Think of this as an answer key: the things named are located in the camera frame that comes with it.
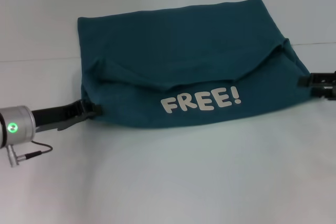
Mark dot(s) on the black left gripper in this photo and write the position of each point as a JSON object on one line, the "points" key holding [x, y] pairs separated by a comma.
{"points": [[60, 115]]}

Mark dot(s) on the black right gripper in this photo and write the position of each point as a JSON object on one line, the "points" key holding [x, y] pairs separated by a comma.
{"points": [[325, 82]]}

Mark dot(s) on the blue-green shirt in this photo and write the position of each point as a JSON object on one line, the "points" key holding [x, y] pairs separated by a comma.
{"points": [[183, 64]]}

